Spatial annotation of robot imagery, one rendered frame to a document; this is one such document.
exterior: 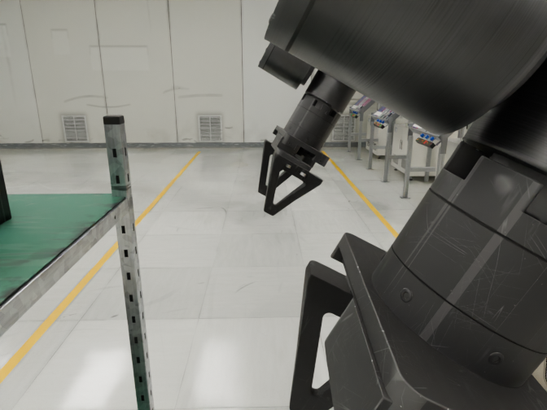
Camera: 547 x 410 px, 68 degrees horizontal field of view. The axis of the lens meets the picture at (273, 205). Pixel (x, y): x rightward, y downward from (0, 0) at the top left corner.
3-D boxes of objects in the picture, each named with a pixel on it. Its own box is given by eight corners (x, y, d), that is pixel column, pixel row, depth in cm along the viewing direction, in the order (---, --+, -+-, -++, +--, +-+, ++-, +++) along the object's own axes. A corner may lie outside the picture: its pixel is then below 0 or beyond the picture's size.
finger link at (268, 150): (242, 191, 56) (277, 131, 54) (241, 180, 63) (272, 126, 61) (285, 214, 57) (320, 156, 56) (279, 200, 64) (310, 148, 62)
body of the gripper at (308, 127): (278, 146, 49) (310, 91, 48) (269, 136, 59) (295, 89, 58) (322, 171, 51) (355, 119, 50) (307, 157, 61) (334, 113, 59)
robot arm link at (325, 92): (371, 73, 50) (360, 76, 56) (324, 42, 49) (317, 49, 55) (341, 122, 52) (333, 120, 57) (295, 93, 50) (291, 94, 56)
